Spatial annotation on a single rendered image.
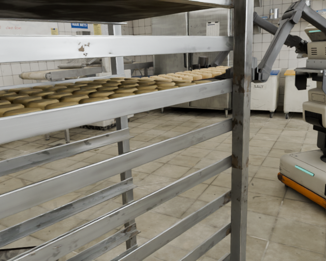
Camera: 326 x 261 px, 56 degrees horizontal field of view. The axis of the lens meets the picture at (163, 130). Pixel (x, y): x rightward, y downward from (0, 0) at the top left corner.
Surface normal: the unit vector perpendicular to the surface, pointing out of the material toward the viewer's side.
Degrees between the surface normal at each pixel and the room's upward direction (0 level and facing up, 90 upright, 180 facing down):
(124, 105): 90
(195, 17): 90
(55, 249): 90
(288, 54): 90
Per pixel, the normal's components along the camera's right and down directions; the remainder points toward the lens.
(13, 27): 0.88, 0.08
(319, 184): -0.96, 0.11
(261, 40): -0.48, 0.24
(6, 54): 0.71, 0.15
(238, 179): -0.70, 0.21
